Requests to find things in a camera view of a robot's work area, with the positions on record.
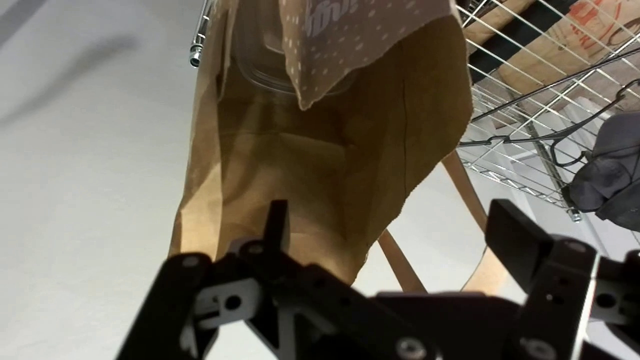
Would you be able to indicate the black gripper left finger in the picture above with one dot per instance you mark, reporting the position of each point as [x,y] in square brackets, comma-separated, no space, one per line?
[253,300]

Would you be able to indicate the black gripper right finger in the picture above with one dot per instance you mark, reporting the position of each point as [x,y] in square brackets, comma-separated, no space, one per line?
[567,300]

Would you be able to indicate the brown printed paper bag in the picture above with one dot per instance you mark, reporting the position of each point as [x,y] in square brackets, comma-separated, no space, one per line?
[321,152]

